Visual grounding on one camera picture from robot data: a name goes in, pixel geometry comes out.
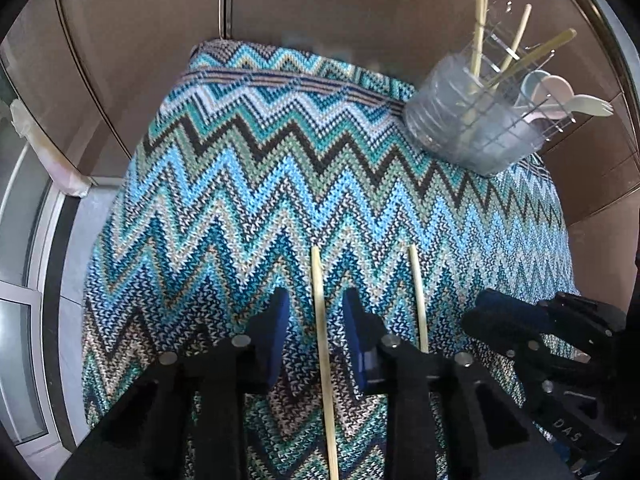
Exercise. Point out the light blue spoon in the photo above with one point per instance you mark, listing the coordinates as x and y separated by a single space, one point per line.
532 85

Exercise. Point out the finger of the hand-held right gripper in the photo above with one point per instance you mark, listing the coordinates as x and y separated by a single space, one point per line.
505 306
495 335

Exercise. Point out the white fork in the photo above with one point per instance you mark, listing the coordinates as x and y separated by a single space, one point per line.
595 105

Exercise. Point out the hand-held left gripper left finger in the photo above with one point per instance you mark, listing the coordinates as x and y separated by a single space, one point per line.
277 342

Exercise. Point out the metal door frame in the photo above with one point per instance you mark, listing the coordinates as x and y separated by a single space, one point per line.
50 270

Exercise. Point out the white spoon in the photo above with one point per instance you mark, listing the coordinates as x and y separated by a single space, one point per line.
557 90

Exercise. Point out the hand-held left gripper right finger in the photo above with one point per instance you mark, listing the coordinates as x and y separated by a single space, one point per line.
356 347

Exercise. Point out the white tape strip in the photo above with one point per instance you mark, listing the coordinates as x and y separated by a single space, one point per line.
55 165

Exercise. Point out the bamboo chopstick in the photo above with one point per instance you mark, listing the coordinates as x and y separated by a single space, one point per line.
537 52
486 10
517 35
320 310
417 295

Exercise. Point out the zigzag knit cloth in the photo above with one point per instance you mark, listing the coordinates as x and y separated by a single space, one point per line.
250 185

